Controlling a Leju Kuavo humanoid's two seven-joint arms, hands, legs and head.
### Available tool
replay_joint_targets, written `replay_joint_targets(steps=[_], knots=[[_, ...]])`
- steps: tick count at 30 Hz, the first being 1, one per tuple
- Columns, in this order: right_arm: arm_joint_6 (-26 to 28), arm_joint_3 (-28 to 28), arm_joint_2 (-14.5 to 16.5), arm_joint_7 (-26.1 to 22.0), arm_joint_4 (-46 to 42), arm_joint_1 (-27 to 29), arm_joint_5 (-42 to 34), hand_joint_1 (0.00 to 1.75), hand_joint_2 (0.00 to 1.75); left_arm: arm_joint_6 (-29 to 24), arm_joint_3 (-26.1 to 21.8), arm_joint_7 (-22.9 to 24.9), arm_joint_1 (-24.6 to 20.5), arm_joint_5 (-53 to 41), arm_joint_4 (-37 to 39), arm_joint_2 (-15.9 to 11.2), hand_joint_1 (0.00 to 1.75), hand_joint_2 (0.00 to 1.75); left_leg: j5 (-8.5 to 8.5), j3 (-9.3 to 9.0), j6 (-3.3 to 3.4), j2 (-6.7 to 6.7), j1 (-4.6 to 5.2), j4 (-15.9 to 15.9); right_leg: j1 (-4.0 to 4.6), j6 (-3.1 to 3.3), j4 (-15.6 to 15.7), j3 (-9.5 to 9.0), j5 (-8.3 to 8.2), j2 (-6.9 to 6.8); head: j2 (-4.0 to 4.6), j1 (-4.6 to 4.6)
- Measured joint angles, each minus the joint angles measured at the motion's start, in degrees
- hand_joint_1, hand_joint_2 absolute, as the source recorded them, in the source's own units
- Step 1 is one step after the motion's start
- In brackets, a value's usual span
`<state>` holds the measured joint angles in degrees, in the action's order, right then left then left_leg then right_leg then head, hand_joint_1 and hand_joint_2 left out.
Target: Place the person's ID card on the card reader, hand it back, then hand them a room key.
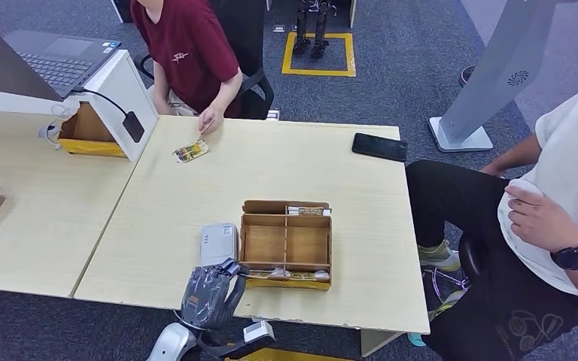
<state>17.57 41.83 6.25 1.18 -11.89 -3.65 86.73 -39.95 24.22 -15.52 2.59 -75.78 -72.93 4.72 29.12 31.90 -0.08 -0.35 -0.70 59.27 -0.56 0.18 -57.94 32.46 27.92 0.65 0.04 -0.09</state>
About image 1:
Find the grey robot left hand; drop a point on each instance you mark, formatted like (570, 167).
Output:
(206, 299)

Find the patterned room key card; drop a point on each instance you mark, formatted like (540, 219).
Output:
(311, 211)
(309, 275)
(274, 273)

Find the patterned ID card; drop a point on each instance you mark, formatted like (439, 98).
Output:
(191, 151)

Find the customer person's left forearm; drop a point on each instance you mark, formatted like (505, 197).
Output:
(229, 89)

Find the operator person's right forearm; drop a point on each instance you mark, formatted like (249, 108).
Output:
(516, 154)

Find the customer person's right forearm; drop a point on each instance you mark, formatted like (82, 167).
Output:
(159, 94)

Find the grey card reader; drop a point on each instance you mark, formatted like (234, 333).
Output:
(216, 241)

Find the customer person's left hand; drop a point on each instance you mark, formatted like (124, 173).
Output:
(215, 115)

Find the customer person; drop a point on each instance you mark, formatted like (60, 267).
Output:
(184, 50)

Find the operator person's left hand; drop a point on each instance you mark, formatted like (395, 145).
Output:
(543, 224)

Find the operator person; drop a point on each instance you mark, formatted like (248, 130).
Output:
(568, 149)

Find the brown divided organizer box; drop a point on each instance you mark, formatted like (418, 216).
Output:
(269, 244)

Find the yellow floor tape strip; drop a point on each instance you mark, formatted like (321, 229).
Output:
(289, 356)

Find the black laptop power adapter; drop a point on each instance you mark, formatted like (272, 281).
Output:
(133, 127)

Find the small white box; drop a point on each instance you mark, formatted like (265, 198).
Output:
(273, 115)

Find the brown cardboard box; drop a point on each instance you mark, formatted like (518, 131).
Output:
(87, 127)

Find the white desktop riser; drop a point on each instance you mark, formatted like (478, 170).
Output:
(129, 84)

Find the black smartphone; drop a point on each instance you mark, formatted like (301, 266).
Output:
(379, 147)

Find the yellow floor tape square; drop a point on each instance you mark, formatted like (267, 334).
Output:
(319, 73)

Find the black operator chair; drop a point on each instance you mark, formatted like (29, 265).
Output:
(470, 259)

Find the black office chair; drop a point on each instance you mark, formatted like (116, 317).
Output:
(246, 35)

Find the small black humanoid robot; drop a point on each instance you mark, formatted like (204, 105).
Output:
(320, 49)

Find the dark grey laptop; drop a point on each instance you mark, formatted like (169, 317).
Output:
(64, 60)

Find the black cabinet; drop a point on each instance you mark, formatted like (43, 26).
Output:
(122, 11)

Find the white furniture panel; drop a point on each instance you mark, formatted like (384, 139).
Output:
(353, 12)

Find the dark round object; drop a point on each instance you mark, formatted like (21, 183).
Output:
(466, 75)

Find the grey kiosk stand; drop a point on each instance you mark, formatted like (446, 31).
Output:
(498, 74)

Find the black wristwatch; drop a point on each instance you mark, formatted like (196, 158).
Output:
(573, 256)

